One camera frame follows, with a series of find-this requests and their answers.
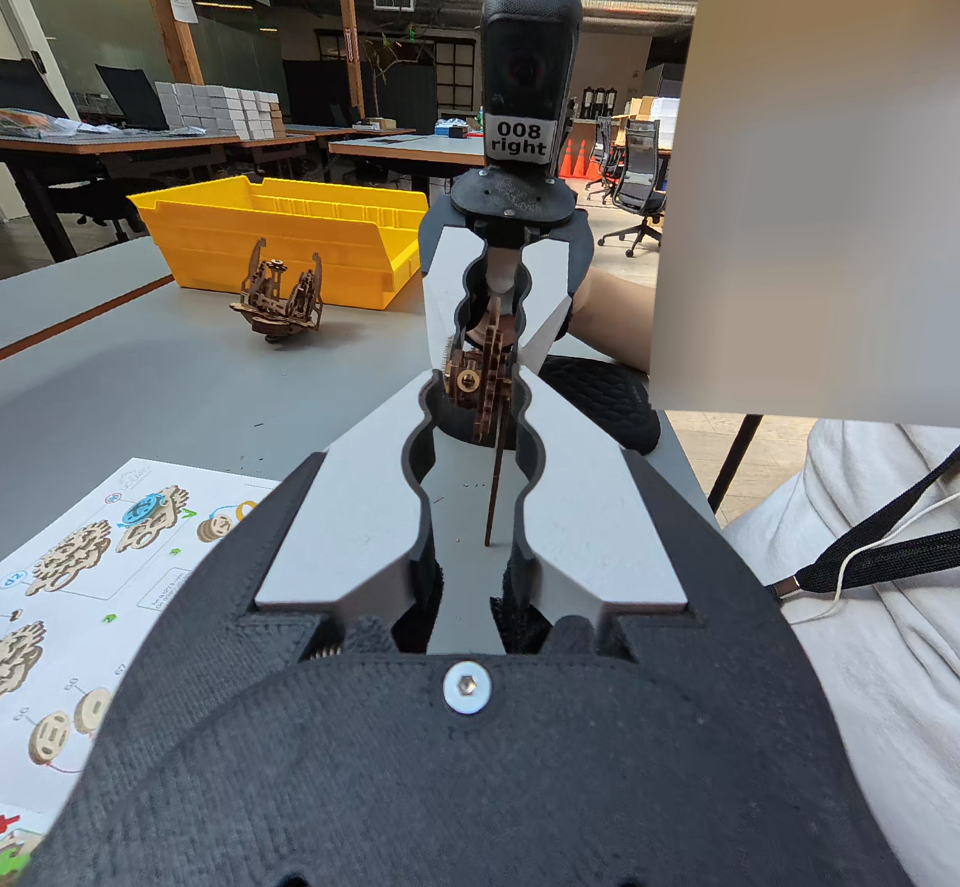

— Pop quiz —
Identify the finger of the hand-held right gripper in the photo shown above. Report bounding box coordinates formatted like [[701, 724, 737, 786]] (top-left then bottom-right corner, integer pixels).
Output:
[[510, 240, 577, 374], [421, 225, 496, 378]]

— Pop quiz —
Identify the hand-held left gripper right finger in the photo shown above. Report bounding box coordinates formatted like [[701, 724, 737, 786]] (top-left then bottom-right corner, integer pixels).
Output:
[[510, 365, 690, 622]]

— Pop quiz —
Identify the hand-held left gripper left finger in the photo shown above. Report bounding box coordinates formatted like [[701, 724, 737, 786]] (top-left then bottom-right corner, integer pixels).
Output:
[[255, 368, 445, 622]]

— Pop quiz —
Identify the wooden gear assembly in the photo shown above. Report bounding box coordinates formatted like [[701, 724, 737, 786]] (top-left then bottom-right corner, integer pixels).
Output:
[[444, 298, 520, 447]]

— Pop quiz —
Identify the thin wooden stick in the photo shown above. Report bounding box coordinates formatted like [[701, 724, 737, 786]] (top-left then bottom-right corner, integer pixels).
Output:
[[483, 407, 509, 548]]

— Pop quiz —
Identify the person's right forearm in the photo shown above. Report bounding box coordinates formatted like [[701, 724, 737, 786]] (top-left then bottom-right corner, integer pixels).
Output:
[[566, 268, 660, 376]]

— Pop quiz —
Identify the partly built wooden model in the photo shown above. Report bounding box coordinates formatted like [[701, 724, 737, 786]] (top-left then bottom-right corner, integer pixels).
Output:
[[228, 236, 325, 346]]

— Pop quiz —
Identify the person's right hand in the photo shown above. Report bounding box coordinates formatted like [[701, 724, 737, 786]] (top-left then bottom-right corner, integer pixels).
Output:
[[465, 315, 520, 350]]

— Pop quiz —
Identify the black office chair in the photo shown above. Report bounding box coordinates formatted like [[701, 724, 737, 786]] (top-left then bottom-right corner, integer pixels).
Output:
[[583, 114, 627, 206], [598, 118, 670, 260]]

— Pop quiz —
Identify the black quilted wrist rest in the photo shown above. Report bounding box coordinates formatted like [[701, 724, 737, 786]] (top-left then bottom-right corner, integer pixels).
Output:
[[442, 354, 663, 453]]

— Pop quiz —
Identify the grey topped background table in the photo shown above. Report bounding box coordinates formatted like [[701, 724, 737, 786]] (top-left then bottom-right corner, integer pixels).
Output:
[[328, 133, 489, 187]]

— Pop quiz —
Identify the black framed sign stand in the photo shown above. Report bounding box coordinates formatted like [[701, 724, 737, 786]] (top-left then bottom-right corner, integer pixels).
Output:
[[707, 414, 764, 515]]

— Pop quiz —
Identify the yellow plastic storage bin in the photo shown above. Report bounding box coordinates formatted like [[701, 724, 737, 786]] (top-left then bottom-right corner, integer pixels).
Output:
[[129, 176, 430, 312]]

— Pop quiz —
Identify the printed instruction booklet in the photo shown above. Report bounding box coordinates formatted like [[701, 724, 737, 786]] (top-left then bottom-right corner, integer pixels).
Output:
[[0, 457, 282, 884]]

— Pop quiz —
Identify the stack of white boxes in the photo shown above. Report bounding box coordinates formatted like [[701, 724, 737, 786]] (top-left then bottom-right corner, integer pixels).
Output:
[[153, 80, 288, 142]]

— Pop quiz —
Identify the operator in white shirt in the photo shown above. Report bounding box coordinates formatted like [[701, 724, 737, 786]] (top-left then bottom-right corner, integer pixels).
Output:
[[723, 418, 960, 887]]

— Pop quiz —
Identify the long brown topped table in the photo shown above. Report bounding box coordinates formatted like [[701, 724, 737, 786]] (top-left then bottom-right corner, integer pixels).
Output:
[[0, 129, 316, 266]]

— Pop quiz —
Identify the black computer monitor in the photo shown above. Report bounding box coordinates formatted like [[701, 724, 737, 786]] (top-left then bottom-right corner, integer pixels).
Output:
[[0, 58, 69, 122], [96, 64, 170, 132]]

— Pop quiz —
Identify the clear plastic bag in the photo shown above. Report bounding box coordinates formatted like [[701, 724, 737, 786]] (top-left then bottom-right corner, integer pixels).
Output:
[[0, 109, 80, 137]]

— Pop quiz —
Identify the thin white cable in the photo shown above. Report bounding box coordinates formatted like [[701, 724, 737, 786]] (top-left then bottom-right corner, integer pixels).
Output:
[[780, 489, 960, 624]]

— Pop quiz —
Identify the black lanyard strap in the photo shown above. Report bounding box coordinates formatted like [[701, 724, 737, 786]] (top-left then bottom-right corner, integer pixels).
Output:
[[767, 444, 960, 601]]

